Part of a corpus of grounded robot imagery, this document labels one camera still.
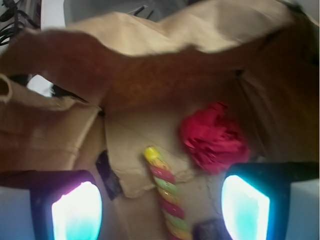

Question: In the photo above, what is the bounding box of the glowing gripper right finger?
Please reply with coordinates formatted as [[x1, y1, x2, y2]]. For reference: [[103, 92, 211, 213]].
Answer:
[[221, 162, 320, 240]]

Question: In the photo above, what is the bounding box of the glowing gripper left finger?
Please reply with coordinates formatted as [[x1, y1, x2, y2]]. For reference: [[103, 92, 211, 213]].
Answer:
[[30, 170, 103, 240]]

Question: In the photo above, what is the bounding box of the red paper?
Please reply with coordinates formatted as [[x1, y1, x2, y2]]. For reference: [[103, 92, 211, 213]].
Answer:
[[179, 102, 250, 174]]

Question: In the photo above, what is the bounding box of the striped rope candy cane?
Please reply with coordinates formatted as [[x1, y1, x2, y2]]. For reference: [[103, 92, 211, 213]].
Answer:
[[143, 146, 193, 240]]

